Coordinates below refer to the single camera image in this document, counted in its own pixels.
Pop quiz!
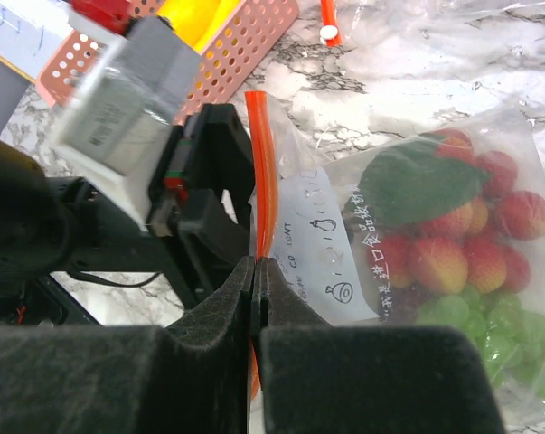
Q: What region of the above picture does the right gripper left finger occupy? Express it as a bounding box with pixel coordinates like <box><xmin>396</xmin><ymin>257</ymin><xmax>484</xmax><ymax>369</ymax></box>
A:
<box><xmin>0</xmin><ymin>257</ymin><xmax>254</xmax><ymax>433</ymax></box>

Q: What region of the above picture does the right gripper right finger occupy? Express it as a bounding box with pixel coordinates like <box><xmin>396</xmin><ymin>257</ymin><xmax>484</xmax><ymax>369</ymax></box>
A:
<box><xmin>252</xmin><ymin>259</ymin><xmax>504</xmax><ymax>433</ymax></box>

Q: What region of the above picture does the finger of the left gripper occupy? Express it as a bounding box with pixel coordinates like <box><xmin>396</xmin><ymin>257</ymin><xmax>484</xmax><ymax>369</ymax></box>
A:
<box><xmin>149</xmin><ymin>104</ymin><xmax>255</xmax><ymax>309</ymax></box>

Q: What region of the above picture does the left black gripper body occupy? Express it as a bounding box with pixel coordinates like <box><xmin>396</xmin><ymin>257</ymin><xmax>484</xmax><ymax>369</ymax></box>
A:
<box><xmin>0</xmin><ymin>141</ymin><xmax>195</xmax><ymax>326</ymax></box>

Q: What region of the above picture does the pink plastic basket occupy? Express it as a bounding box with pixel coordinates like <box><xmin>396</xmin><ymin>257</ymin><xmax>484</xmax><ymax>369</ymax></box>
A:
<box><xmin>35</xmin><ymin>0</ymin><xmax>299</xmax><ymax>123</ymax></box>

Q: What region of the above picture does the yellow fake banana bunch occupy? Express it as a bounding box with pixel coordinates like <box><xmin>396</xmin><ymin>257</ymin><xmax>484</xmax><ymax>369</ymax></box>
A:
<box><xmin>156</xmin><ymin>0</ymin><xmax>240</xmax><ymax>52</ymax></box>

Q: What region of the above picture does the green fake grape bunch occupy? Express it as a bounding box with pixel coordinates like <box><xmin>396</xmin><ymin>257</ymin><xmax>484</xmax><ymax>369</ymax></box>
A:
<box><xmin>416</xmin><ymin>285</ymin><xmax>545</xmax><ymax>400</ymax></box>

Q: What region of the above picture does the zip bag with berries grapes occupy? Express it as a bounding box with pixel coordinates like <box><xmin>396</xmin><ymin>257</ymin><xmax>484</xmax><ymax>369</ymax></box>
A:
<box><xmin>245</xmin><ymin>90</ymin><xmax>545</xmax><ymax>424</ymax></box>

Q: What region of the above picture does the red fake berry bunch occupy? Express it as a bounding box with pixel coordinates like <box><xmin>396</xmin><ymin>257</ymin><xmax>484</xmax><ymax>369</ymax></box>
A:
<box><xmin>355</xmin><ymin>128</ymin><xmax>545</xmax><ymax>295</ymax></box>

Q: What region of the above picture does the zip bag with yellow fruit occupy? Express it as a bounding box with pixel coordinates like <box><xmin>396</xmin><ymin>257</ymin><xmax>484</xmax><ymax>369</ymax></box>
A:
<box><xmin>315</xmin><ymin>1</ymin><xmax>545</xmax><ymax>139</ymax></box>

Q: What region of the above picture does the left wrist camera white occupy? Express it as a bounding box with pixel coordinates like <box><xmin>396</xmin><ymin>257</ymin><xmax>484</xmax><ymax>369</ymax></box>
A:
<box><xmin>47</xmin><ymin>15</ymin><xmax>202</xmax><ymax>227</ymax></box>

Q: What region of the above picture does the small whiteboard wooden frame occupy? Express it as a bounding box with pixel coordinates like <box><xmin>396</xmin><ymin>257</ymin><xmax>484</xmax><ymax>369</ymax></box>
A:
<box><xmin>0</xmin><ymin>0</ymin><xmax>71</xmax><ymax>82</ymax></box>

